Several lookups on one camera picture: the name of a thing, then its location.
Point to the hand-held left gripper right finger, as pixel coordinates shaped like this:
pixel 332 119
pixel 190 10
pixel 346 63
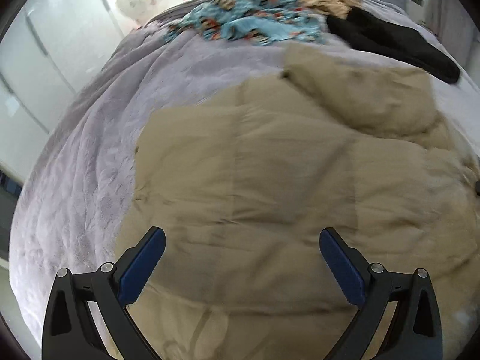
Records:
pixel 343 266

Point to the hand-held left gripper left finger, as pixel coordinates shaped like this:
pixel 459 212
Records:
pixel 139 266

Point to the beige puffer jacket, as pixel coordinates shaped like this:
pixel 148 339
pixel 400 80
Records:
pixel 285 180

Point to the grey plush blanket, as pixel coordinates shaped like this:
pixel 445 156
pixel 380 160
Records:
pixel 82 180

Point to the black garment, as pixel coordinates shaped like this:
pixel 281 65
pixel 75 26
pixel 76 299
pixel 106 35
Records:
pixel 397 43

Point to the white wardrobe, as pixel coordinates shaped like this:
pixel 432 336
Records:
pixel 48 41

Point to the white plush toy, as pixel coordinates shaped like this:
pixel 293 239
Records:
pixel 137 2

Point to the blue patterned garment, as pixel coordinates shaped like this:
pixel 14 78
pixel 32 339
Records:
pixel 249 13

